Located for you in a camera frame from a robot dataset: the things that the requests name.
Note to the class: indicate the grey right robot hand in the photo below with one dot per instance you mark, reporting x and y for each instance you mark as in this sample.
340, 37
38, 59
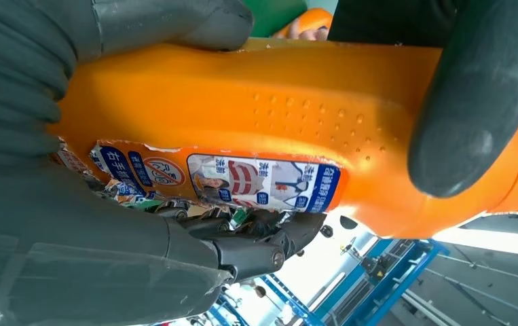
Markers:
60, 252

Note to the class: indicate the green table mat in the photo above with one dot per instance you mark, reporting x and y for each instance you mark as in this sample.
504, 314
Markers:
276, 13

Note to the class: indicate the blue metal cart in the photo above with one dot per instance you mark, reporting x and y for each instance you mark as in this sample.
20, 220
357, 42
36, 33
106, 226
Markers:
389, 288

